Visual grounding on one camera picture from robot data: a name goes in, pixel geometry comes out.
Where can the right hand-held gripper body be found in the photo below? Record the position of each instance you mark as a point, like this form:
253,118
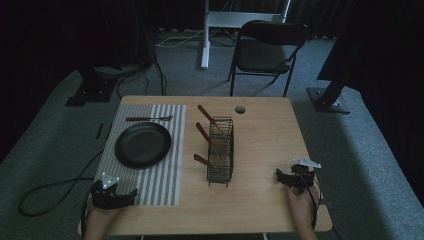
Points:
301,175

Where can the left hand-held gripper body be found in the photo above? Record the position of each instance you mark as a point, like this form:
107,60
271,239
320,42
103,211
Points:
106,197

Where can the person's left hand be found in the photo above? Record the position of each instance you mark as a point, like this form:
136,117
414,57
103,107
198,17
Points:
101,216

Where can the person's right hand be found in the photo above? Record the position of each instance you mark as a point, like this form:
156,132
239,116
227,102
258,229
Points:
301,208

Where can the grey striped placemat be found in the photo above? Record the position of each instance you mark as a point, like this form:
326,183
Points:
156,186

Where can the black round plate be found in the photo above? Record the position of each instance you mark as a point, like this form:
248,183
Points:
142,145

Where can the black folding chair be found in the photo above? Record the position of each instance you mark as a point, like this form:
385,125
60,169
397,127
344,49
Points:
263,56

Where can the black stand with base plate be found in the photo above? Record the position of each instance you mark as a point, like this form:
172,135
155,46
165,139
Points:
91,90
328,100

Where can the white desk frame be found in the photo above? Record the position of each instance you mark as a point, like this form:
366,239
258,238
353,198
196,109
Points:
206,50

